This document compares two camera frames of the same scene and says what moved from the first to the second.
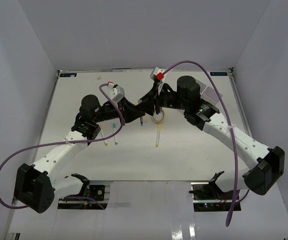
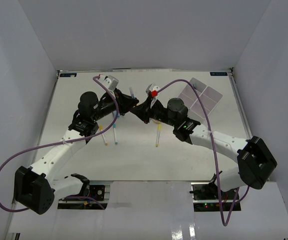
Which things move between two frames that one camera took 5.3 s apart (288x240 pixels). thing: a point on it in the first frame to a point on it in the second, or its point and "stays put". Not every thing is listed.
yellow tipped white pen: x=159 y=129 stays put
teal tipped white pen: x=114 y=127 stays put
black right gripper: x=151 y=99 to x=143 y=110
